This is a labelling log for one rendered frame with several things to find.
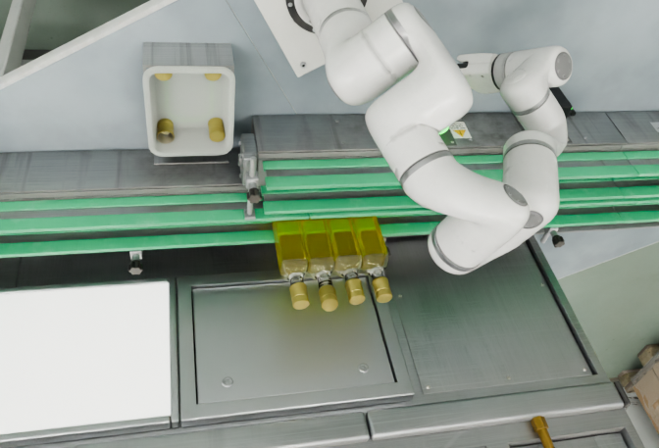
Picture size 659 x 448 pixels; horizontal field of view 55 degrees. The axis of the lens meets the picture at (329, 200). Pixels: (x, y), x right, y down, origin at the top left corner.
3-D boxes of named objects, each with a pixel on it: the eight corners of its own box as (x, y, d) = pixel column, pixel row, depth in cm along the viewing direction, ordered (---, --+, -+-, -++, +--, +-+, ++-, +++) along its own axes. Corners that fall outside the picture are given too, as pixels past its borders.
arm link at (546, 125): (492, 155, 104) (496, 78, 118) (530, 203, 110) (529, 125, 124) (541, 135, 99) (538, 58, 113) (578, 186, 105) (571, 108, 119)
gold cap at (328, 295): (318, 298, 130) (321, 313, 127) (318, 284, 129) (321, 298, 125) (334, 297, 131) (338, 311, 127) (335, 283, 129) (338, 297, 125)
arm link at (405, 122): (389, 178, 88) (489, 110, 83) (314, 51, 96) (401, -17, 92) (411, 190, 96) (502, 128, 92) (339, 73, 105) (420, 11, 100)
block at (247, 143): (236, 165, 143) (239, 186, 138) (237, 132, 136) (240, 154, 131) (252, 164, 144) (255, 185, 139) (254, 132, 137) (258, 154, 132)
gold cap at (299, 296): (288, 292, 130) (291, 311, 127) (290, 282, 128) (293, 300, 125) (305, 291, 131) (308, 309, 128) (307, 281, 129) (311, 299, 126)
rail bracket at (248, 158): (239, 192, 140) (244, 235, 131) (242, 134, 128) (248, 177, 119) (253, 192, 140) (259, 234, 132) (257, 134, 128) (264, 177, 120)
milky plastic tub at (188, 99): (149, 130, 139) (149, 157, 133) (141, 42, 123) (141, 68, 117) (229, 129, 143) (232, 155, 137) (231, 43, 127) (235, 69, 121)
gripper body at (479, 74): (530, 65, 127) (487, 70, 137) (498, 42, 122) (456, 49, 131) (520, 99, 127) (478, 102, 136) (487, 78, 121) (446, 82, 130)
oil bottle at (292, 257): (269, 211, 147) (280, 286, 132) (271, 194, 143) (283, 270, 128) (292, 211, 148) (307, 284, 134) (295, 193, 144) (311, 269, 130)
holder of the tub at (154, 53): (152, 147, 143) (152, 171, 138) (143, 41, 123) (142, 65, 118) (228, 145, 147) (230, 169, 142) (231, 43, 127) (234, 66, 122)
